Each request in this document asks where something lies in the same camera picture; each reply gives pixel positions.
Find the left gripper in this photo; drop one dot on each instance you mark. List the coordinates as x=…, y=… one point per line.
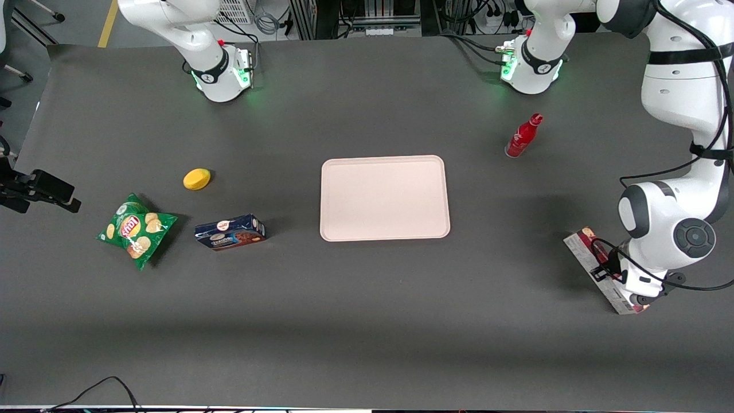
x=612, y=264

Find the red tartan cookie box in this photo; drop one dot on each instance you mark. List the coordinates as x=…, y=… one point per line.
x=580, y=245

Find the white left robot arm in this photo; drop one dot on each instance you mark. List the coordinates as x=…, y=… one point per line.
x=676, y=86

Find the white rectangular tray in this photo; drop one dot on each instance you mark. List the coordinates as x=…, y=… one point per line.
x=384, y=198

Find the dark blue cookie box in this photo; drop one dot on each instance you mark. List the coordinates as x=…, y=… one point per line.
x=229, y=234

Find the white perforated box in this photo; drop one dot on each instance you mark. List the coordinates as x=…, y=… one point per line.
x=234, y=10

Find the red aluminium drink bottle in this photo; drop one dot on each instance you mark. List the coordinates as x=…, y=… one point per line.
x=520, y=140

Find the yellow lemon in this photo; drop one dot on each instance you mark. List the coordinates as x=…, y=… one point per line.
x=196, y=179

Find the green potato chips bag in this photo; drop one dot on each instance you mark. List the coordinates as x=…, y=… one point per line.
x=135, y=229

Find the black clamp device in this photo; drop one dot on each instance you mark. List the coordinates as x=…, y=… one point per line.
x=49, y=186

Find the black chair legs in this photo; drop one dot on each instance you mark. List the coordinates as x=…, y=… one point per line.
x=17, y=71

